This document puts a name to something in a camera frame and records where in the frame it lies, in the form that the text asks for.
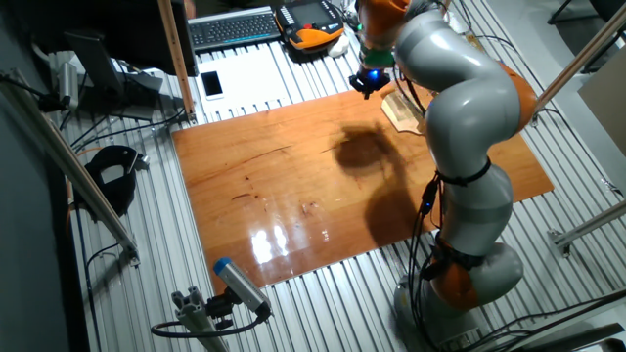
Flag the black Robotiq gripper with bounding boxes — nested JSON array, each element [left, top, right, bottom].
[[348, 66, 392, 101]]

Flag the wooden cup rack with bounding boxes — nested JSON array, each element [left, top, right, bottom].
[[380, 80, 427, 136]]

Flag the white cloth lump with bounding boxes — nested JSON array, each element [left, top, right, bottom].
[[326, 34, 351, 59]]

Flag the orange black teach pendant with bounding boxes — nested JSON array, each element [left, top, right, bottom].
[[274, 0, 346, 52]]

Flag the brown cardboard piece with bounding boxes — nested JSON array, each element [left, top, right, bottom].
[[464, 31, 487, 54]]

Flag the white printed paper sheet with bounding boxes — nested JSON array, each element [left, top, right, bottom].
[[195, 48, 295, 123]]

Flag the large wooden board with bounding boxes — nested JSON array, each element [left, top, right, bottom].
[[170, 87, 557, 294]]

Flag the black computer keyboard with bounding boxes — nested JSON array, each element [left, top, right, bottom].
[[187, 5, 283, 54]]

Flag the white smartphone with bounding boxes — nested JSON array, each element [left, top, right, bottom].
[[201, 70, 225, 102]]

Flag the black chair base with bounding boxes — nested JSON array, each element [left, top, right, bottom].
[[546, 0, 626, 26]]

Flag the grey panel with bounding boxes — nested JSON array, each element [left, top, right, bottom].
[[577, 46, 626, 157]]

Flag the black computer monitor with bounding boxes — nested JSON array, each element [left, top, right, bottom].
[[28, 0, 200, 122]]

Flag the black curved clamp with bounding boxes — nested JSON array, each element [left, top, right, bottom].
[[83, 145, 149, 217]]

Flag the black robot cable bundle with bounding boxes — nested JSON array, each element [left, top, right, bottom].
[[390, 0, 495, 352]]

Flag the brown frame post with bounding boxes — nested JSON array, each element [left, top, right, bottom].
[[156, 0, 198, 123]]

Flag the aluminium frame post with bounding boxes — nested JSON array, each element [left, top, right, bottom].
[[531, 2, 626, 128]]

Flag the grey camera with blue cap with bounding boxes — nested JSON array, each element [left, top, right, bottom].
[[212, 256, 273, 319]]

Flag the black desk cables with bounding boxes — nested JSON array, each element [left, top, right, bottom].
[[58, 107, 187, 154]]

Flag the aluminium frame strut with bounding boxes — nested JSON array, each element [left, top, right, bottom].
[[547, 199, 626, 259], [0, 67, 142, 268]]

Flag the aluminium profile camera mount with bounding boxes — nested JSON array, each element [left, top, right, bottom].
[[170, 286, 231, 352]]

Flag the black floor cables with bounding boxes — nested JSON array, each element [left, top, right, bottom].
[[459, 287, 626, 352]]

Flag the black camera cable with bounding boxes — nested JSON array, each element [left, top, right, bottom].
[[150, 312, 269, 340]]

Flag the silver camera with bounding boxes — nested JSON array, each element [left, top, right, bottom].
[[57, 61, 80, 111]]

